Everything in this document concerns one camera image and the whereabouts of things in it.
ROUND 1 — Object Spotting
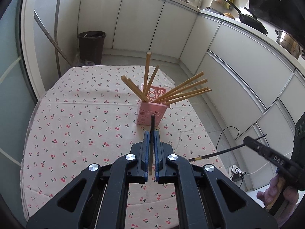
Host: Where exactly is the black chopstick gold band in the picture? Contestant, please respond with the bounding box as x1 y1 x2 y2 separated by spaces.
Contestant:
188 134 267 162
148 114 155 176

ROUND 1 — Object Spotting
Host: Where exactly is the pink perforated utensil holder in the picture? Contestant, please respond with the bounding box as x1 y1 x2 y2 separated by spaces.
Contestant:
136 86 170 127

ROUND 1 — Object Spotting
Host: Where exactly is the bamboo chopstick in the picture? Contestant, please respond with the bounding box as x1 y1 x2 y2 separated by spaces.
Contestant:
143 52 152 96
121 76 149 102
145 65 159 94
164 87 208 104
128 79 149 102
165 88 212 106
155 72 204 102
155 79 208 102

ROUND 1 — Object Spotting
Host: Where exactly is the right gloved hand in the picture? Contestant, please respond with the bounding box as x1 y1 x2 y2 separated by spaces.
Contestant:
256 175 304 228

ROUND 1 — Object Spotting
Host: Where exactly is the black plug adapter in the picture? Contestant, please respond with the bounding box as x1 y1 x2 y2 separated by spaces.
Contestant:
232 172 245 182

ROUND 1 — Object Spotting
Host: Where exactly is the white power strip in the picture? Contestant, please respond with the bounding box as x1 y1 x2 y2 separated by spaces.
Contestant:
229 164 241 175

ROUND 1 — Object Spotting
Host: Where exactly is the steel cooking pot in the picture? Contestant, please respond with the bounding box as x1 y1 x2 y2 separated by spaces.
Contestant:
275 30 304 60

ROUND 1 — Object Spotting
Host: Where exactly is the black wok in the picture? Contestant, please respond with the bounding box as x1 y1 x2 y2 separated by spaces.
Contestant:
242 6 269 35

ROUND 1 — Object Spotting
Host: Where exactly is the black frying pan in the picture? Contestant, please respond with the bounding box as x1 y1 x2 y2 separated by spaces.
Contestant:
224 0 268 35

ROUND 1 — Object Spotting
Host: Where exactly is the dark brown trash bin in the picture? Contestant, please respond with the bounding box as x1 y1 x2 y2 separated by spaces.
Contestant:
78 31 107 65

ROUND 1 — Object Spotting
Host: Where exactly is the white kettle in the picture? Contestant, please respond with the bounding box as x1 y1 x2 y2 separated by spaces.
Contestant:
189 0 203 9

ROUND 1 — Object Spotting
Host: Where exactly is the leaning metal pole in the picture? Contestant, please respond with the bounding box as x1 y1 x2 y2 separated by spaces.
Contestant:
34 10 72 67

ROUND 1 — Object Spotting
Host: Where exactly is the white power cable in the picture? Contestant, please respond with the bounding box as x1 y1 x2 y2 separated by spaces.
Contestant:
242 163 275 175

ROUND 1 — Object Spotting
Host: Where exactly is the black floor cable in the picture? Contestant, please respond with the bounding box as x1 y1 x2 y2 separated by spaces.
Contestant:
215 126 241 153

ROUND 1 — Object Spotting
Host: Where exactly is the metal mop handle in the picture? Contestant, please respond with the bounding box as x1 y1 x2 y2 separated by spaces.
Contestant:
54 0 62 78

